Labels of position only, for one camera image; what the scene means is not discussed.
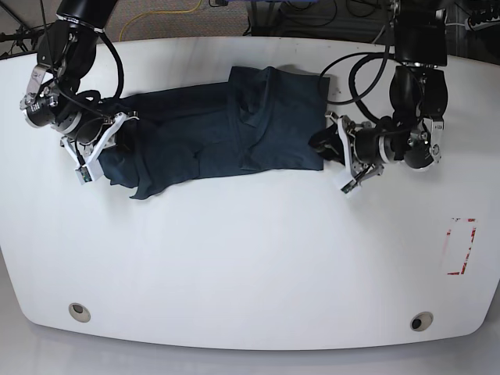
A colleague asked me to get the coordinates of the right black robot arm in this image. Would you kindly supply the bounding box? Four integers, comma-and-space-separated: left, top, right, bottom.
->
20, 1, 135, 170

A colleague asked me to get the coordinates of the right table cable grommet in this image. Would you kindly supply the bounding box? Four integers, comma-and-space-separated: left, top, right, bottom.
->
410, 312, 434, 332

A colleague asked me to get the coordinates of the dark navy T-shirt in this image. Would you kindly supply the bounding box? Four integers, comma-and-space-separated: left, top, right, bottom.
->
99, 66, 330, 200

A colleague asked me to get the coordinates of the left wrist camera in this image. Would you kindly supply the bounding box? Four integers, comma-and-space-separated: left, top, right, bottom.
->
334, 170, 362, 196

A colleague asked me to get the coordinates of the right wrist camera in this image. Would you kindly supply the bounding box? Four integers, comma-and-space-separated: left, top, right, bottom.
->
75, 162, 104, 184

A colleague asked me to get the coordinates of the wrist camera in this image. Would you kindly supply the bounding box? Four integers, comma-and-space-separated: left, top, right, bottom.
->
75, 162, 104, 184
334, 170, 362, 196

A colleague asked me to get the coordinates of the table cable grommet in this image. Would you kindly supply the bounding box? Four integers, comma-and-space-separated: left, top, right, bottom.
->
69, 303, 91, 323
410, 312, 434, 332

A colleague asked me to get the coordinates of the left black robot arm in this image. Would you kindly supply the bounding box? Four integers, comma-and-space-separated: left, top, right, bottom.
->
309, 1, 448, 194

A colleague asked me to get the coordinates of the red tape rectangle marking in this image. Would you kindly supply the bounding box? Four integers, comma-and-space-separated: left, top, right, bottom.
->
441, 218, 478, 276

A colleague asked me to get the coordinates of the black tripod stand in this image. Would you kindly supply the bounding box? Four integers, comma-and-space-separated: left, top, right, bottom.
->
1, 1, 44, 59

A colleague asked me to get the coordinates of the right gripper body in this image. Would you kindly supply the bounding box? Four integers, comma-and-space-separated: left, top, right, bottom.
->
60, 111, 139, 170

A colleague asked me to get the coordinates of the white power strip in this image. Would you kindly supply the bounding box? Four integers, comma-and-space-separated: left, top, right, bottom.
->
465, 8, 499, 31

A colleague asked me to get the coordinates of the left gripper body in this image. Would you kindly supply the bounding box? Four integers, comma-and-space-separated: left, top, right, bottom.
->
325, 112, 384, 184

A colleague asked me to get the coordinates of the yellow cable on floor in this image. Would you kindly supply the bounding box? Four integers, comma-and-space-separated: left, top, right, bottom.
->
119, 0, 204, 42

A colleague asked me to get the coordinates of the left table cable grommet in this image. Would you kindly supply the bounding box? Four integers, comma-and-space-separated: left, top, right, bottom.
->
69, 303, 91, 323

